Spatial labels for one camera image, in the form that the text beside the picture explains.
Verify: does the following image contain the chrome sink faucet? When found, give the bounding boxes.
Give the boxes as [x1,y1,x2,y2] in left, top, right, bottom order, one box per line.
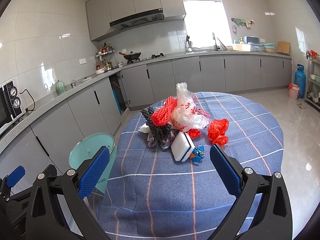
[212,33,218,51]

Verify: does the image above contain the grey lower cabinets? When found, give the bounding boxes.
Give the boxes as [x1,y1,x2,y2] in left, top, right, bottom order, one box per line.
[1,52,291,190]

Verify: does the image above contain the black range hood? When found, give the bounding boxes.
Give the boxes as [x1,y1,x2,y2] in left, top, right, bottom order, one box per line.
[110,8,164,31]

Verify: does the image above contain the green ceramic teapot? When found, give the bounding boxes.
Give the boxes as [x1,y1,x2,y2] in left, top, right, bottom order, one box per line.
[50,80,66,95]

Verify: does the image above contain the white tissue cloth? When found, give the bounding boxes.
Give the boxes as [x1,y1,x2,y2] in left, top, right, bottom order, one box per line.
[138,124,150,134]

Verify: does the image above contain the metal storage shelf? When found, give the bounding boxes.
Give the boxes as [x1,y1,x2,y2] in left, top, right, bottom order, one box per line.
[305,50,320,111]

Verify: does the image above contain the red foam fruit net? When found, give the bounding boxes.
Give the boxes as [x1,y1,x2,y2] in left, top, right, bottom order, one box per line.
[151,96,177,126]

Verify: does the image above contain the blue plaid tablecloth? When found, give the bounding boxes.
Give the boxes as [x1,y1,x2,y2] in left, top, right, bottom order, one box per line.
[93,91,284,240]

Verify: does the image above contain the wooden cutting board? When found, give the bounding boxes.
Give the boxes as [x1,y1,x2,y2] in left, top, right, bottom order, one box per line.
[277,41,291,55]

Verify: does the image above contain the black white microwave oven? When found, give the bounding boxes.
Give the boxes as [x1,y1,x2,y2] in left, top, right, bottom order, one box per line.
[0,78,25,134]

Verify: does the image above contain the blue orange snack wrapper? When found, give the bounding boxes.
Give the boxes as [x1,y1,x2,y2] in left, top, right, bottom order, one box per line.
[189,145,205,163]

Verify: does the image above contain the metal spice rack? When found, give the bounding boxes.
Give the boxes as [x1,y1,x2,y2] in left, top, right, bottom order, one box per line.
[95,42,115,71]

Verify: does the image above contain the grey upper cabinets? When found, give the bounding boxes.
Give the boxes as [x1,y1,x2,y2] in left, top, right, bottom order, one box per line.
[86,0,186,41]

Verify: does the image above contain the black wok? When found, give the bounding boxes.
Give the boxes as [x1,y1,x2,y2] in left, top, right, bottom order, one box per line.
[119,52,141,61]

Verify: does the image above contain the blue water bottle in cabinet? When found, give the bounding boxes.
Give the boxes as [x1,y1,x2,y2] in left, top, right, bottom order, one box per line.
[111,82,122,114]

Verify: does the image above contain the microwave power cable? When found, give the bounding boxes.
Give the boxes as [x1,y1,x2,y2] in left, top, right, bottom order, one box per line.
[19,88,36,113]

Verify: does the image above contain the teal trash bin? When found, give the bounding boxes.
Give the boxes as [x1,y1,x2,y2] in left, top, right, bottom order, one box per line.
[68,133,117,196]

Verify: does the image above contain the pink floor bucket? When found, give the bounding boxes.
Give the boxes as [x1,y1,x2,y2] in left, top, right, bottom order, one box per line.
[288,83,300,100]

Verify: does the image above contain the grey cabinets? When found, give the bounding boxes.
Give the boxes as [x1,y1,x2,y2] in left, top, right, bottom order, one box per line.
[1,52,291,190]
[86,0,186,41]

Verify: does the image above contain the blue gas cylinder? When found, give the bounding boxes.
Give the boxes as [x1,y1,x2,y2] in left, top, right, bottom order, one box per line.
[294,64,306,99]

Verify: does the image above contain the blue bread box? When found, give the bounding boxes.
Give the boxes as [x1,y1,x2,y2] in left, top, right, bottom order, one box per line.
[243,36,263,52]

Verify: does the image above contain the white printed plastic bag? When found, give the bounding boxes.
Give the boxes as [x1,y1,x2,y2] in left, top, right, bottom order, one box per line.
[169,82,210,132]

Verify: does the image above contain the utensil holder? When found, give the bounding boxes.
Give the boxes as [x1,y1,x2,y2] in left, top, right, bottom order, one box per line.
[184,35,193,53]

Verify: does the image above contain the red plastic bag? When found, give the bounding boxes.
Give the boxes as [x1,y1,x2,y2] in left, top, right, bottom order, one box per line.
[208,119,229,147]

